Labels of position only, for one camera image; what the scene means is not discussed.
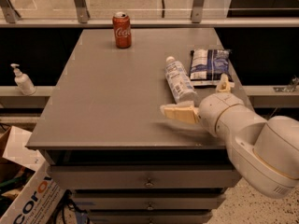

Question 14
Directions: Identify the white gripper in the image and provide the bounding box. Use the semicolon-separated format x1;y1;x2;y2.
160;74;244;136

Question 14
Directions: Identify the blue plastic water bottle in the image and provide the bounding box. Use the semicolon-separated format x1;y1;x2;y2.
164;56;198;105

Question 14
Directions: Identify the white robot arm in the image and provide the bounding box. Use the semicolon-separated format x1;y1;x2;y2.
160;75;299;199

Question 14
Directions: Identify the blue chip bag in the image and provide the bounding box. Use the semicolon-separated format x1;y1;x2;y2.
190;49;235;87

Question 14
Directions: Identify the white pump dispenser bottle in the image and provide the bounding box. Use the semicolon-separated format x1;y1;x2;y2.
10;63;36;95

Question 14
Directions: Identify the top drawer knob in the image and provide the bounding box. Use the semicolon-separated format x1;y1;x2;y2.
145;178;154;188

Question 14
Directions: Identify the drawer knob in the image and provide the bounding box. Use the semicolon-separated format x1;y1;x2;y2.
145;178;154;188
147;203;154;211

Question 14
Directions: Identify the grey drawer cabinet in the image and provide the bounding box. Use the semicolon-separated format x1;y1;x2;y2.
28;28;240;224

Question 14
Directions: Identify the red Coca-Cola can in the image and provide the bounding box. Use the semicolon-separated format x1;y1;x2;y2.
112;11;132;49

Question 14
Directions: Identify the white cardboard box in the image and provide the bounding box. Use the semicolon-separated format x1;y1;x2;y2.
0;126;64;224

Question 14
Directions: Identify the metal clamp bracket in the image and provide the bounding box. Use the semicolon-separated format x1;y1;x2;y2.
274;76;299;92

